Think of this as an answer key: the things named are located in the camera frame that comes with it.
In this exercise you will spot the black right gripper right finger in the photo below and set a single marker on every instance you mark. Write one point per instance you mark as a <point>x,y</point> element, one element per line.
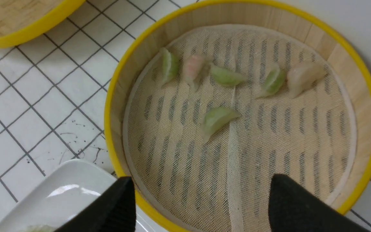
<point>294,209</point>

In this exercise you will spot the white square plate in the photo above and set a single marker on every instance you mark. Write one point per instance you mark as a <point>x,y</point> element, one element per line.
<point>61,196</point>

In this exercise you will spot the pink dumpling in steamer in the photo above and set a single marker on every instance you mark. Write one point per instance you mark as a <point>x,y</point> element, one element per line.
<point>193,68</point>

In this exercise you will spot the bamboo steamer basket yellow rim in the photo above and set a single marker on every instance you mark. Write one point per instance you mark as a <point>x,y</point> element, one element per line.
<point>268,14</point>

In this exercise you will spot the bamboo steamer lid yellow rim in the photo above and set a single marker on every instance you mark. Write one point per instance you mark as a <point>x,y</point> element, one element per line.
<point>24,20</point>

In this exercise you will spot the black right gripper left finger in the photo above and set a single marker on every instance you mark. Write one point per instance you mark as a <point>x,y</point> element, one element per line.
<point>113,211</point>

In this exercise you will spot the green dumpling in steamer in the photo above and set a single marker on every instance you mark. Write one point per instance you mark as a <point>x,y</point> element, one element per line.
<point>214,119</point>
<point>273,82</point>
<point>225,77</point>
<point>170,66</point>

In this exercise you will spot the white mesh steamer liner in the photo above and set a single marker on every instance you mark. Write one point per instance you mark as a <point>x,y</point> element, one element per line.
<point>223,185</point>

